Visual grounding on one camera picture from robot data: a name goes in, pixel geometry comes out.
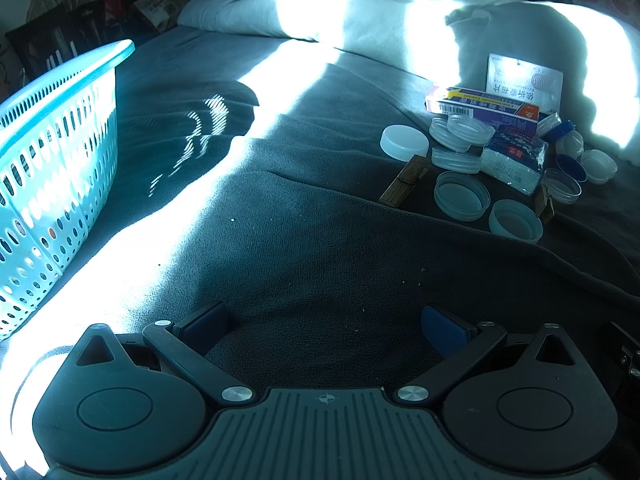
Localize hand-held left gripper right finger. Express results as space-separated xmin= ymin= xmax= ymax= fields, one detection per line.
xmin=392 ymin=305 xmax=576 ymax=406

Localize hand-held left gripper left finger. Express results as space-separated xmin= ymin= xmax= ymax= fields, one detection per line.
xmin=75 ymin=301 xmax=256 ymax=406

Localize purple white box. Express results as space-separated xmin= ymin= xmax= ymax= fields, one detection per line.
xmin=437 ymin=97 xmax=542 ymax=137

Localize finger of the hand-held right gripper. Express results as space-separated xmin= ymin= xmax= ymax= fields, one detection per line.
xmin=601 ymin=320 xmax=640 ymax=393

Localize white duvet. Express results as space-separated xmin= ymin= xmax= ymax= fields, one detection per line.
xmin=177 ymin=0 xmax=640 ymax=161

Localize wooden clothespin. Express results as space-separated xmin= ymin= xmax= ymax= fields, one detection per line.
xmin=534 ymin=182 xmax=557 ymax=223
xmin=378 ymin=155 xmax=430 ymax=208

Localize printed paper bag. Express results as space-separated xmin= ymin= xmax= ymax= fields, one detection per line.
xmin=134 ymin=0 xmax=188 ymax=31

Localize white yellow-striped box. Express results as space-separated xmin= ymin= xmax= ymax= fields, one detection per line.
xmin=425 ymin=85 xmax=526 ymax=113

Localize white card package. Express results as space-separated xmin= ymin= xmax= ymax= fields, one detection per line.
xmin=486 ymin=54 xmax=564 ymax=113

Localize dark blue tissue pack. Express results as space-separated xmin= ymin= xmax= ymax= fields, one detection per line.
xmin=481 ymin=125 xmax=549 ymax=196

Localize light blue plastic basket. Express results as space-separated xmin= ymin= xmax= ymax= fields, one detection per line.
xmin=0 ymin=40 xmax=136 ymax=338

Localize pile of clear plastic lids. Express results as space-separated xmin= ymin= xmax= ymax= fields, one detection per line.
xmin=429 ymin=112 xmax=619 ymax=245

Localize blue bottle cap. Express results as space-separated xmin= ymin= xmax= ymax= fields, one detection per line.
xmin=542 ymin=120 xmax=576 ymax=143
xmin=556 ymin=154 xmax=588 ymax=182

